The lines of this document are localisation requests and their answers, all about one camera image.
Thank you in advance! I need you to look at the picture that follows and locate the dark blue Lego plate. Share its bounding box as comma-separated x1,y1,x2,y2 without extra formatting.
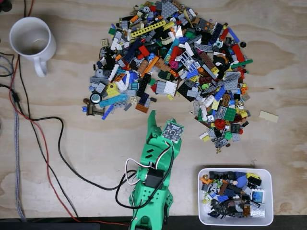
139,93,150,106

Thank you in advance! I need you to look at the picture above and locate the long black Lego plate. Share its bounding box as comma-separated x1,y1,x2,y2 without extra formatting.
136,72,152,98

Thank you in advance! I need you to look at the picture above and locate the wide black Lego plate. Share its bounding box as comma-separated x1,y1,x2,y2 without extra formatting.
177,82,196,103

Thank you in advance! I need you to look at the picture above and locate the light blue Lego beam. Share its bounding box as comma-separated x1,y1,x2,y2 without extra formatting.
99,93,129,108

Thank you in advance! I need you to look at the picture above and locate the blue narrow Lego plate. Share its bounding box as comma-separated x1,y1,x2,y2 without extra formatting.
101,104,115,121

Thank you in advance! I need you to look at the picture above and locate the yellow Lego slope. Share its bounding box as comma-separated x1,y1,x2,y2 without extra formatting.
106,83,119,98

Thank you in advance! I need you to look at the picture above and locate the long orange Lego plate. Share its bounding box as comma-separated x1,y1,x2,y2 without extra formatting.
141,56,160,78

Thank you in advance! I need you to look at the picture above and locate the white toothed Lego brick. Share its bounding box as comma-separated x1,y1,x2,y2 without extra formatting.
108,64,119,82

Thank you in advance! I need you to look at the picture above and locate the black Lego tyre piece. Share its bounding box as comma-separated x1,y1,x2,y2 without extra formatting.
208,171,235,181

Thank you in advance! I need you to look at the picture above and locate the light grey Lego plate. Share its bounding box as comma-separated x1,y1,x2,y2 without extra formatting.
216,106,227,119

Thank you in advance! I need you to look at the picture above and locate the white Lego window grille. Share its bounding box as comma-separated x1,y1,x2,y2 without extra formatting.
179,51,201,71

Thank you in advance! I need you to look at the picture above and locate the teal Lego plate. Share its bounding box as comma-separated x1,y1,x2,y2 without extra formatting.
165,39,181,61

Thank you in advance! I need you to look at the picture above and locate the green square Lego plate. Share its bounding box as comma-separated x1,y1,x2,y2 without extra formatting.
224,107,237,121

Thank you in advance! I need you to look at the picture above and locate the long brown Lego plate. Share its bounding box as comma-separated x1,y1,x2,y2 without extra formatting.
200,52,217,73

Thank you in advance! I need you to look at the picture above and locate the blue Lego piece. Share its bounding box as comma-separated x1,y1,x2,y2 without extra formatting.
233,172,248,188

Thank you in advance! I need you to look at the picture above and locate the large grey Lego plate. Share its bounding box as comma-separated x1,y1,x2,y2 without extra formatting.
224,71,241,91

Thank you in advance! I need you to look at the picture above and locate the yellow Lego beam with holes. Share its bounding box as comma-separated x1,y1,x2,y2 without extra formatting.
130,20,167,38

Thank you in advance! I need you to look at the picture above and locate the yellow black Lego piece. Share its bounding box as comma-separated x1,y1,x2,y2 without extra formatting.
245,172,262,185

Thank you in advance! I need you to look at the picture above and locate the long green Lego plate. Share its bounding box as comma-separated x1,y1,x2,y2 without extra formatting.
230,59,254,69

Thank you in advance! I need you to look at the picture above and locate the long red Lego brick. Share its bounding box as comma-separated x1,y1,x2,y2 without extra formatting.
232,44,246,64

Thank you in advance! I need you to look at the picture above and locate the dark grey wedge Lego plate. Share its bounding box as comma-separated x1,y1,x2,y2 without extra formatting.
161,0,180,19

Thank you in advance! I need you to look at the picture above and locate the tan Lego plate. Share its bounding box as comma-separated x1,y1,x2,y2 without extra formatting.
258,110,280,123

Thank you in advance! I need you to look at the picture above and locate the white studded Lego plate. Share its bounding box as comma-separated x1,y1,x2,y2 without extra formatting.
250,205,266,218

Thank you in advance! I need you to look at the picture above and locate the white plastic bin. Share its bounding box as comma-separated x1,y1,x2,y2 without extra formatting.
198,167,274,226

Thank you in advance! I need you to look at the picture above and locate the long blue Lego plate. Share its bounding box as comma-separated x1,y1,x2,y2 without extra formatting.
227,27,241,43

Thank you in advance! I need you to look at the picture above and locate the white brick with blue print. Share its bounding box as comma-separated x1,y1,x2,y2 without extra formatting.
251,190,265,205

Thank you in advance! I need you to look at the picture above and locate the white ceramic mug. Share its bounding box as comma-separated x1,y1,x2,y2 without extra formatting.
9,16,57,78

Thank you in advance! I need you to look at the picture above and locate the black flat device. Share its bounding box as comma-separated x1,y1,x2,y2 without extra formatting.
0,222,100,230

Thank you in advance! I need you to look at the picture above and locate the black round object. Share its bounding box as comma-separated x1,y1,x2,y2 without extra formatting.
0,0,12,13

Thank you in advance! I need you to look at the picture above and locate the camera circuit board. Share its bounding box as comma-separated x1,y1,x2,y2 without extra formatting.
162,118,186,145

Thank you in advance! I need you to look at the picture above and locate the white red black servo wire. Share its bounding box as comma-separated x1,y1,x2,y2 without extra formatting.
125,141,176,186

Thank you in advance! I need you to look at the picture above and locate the long black cable to arm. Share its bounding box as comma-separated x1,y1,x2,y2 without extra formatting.
0,83,154,209

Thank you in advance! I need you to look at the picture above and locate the thin black cable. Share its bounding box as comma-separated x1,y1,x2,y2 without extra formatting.
18,54,79,218

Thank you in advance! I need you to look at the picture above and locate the grey braided cable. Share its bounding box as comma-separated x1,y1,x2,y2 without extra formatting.
0,54,27,222

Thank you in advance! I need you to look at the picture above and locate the black cable loop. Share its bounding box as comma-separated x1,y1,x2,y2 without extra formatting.
0,52,15,78

